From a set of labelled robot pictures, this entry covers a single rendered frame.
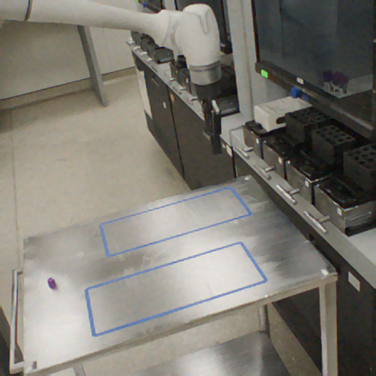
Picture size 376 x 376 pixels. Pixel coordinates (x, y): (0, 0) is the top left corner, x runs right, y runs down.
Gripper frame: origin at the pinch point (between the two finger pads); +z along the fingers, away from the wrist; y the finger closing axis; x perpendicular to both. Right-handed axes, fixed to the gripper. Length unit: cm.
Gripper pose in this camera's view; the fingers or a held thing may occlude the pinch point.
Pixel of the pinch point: (215, 143)
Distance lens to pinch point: 162.5
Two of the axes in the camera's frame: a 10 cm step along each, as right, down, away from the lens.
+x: -9.4, 2.8, -2.1
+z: 1.5, 8.6, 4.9
